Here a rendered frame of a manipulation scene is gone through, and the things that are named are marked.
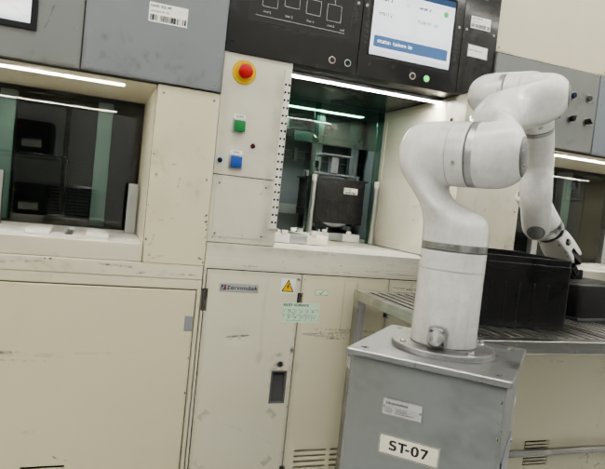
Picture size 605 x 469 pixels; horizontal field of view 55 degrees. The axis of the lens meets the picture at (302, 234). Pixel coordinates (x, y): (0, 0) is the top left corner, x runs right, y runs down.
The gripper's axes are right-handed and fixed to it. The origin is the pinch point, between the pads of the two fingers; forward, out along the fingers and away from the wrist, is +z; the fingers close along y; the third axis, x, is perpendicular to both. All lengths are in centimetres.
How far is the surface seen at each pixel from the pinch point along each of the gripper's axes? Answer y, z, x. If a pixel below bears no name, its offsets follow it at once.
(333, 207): 80, -36, 19
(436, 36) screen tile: 28, -76, -21
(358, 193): 79, -34, 7
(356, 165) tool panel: 110, -32, -14
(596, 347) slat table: -35, -14, 33
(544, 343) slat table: -33, -25, 43
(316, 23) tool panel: 33, -101, 10
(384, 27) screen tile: 30, -88, -7
